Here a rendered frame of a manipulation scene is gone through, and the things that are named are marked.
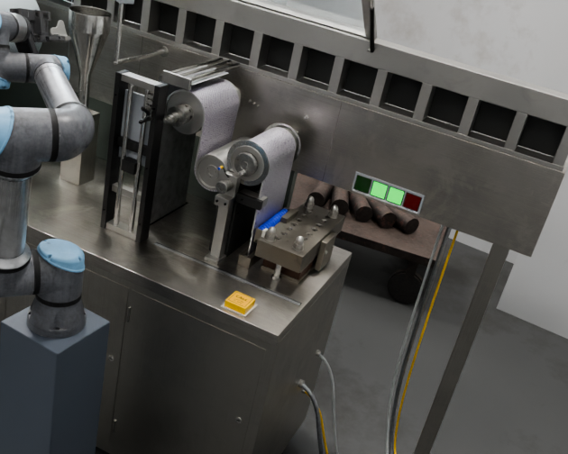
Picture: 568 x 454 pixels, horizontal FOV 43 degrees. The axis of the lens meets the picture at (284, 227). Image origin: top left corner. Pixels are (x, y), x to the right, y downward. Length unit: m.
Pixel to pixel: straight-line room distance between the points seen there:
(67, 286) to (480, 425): 2.24
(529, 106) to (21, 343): 1.61
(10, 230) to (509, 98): 1.48
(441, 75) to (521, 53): 2.56
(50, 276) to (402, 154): 1.20
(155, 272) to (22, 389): 0.53
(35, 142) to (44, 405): 0.77
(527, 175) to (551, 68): 2.53
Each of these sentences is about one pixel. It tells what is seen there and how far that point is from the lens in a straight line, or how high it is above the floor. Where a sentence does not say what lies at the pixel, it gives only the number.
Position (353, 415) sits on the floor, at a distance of 3.34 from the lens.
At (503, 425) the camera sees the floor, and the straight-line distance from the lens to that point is 3.64.
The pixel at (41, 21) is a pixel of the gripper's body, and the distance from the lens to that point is 2.12.
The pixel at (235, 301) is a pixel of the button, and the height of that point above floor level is 0.92.
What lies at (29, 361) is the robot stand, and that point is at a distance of 2.02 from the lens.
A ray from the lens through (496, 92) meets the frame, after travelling 2.33.
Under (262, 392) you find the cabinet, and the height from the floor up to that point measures 0.66.
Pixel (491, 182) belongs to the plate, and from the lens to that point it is 2.40.
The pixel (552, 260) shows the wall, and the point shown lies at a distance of 4.39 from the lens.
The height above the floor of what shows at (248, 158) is 1.27.
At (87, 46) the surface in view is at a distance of 2.60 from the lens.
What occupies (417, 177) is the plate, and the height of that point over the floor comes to 1.27.
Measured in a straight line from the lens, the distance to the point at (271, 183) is 2.35.
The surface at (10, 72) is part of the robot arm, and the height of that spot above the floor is 1.50.
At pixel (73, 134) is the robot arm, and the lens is 1.61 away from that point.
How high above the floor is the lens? 2.09
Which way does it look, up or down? 26 degrees down
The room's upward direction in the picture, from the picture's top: 13 degrees clockwise
